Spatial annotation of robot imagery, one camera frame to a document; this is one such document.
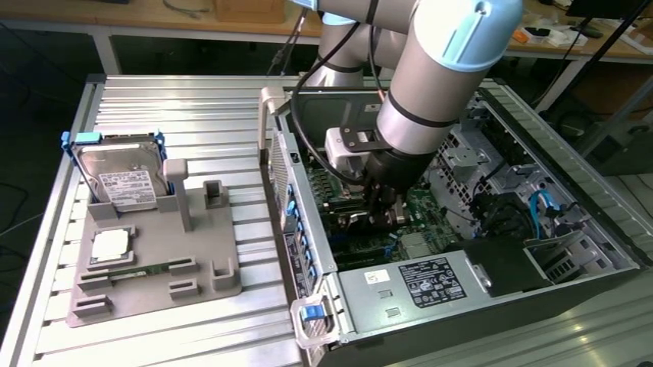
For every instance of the hard disk in blue bracket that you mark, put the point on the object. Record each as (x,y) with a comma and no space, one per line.
(122,183)

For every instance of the silver disk bay cage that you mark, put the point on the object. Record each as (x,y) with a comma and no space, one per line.
(461,160)

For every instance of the black expansion slot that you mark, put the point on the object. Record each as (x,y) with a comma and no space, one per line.
(360,257)

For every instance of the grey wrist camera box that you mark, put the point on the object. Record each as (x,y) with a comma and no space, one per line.
(342,156)

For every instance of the wooden workbench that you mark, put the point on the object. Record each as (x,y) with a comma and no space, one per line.
(127,23)

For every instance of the silver power supply unit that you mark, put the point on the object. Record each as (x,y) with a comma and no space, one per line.
(373,306)

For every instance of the silver CPU chip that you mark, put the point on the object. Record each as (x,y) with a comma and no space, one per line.
(110,246)

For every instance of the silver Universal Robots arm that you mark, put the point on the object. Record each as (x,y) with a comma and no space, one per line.
(424,95)

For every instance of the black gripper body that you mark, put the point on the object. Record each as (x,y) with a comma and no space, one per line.
(401,170)

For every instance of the grey metal stand leg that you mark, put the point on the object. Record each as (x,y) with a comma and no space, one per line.
(621,111)

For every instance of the grey plastic parts rack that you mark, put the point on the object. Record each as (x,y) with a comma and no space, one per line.
(153,244)

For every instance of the black open PC case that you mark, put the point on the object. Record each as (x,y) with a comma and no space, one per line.
(460,336)

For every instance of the black round object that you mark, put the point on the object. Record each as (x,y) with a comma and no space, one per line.
(572,124)

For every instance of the black box on floor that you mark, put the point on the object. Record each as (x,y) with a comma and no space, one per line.
(628,153)

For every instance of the white and orange box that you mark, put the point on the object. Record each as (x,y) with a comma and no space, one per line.
(547,36)

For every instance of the black monitor with stand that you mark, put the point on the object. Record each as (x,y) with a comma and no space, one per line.
(612,7)

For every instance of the black tripod pole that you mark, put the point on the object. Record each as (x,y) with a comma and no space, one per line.
(604,46)

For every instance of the blue case latch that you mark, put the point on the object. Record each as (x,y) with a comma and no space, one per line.
(313,314)

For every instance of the green RAM stick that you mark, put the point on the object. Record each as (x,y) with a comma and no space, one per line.
(133,272)

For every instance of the silver slanted drive bracket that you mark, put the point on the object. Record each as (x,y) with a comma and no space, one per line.
(556,260)

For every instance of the silver chipset heat sink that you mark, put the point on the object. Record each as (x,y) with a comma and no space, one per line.
(420,246)

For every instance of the CPU socket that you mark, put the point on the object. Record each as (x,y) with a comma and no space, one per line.
(352,189)

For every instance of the green motherboard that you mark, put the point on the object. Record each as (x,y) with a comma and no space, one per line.
(429,214)

